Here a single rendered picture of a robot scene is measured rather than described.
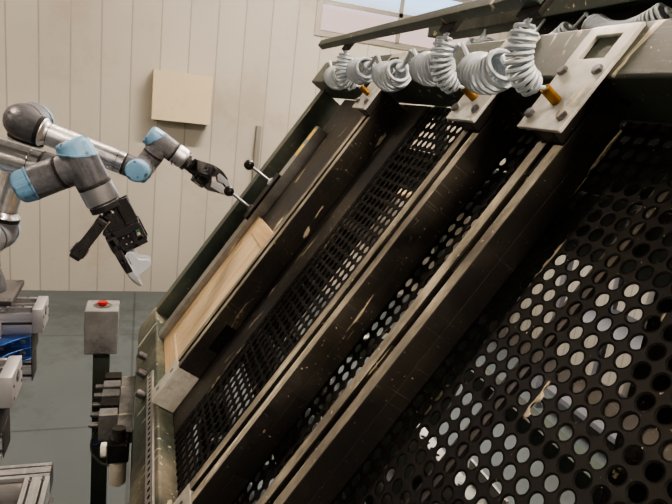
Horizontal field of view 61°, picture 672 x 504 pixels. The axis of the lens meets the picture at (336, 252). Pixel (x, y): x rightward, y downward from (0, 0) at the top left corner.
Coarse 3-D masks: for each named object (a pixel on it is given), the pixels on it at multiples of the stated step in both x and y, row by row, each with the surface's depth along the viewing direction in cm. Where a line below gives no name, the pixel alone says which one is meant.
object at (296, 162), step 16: (320, 128) 203; (304, 160) 204; (288, 176) 204; (272, 192) 204; (240, 224) 208; (224, 256) 205; (208, 272) 205; (192, 288) 209; (176, 320) 206; (160, 336) 206
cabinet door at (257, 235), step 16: (256, 224) 200; (240, 240) 204; (256, 240) 190; (240, 256) 194; (224, 272) 198; (240, 272) 184; (208, 288) 201; (224, 288) 187; (192, 304) 204; (208, 304) 191; (192, 320) 194; (176, 336) 198; (192, 336) 184; (176, 352) 187
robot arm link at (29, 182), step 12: (24, 168) 124; (36, 168) 123; (48, 168) 123; (12, 180) 123; (24, 180) 123; (36, 180) 123; (48, 180) 123; (60, 180) 124; (24, 192) 123; (36, 192) 124; (48, 192) 125
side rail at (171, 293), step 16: (320, 96) 224; (304, 112) 228; (320, 112) 226; (304, 128) 225; (288, 144) 225; (272, 160) 225; (288, 160) 227; (256, 176) 228; (272, 176) 227; (256, 192) 227; (240, 208) 227; (224, 224) 226; (208, 240) 228; (224, 240) 228; (208, 256) 228; (192, 272) 228; (176, 288) 228; (160, 304) 228; (176, 304) 229
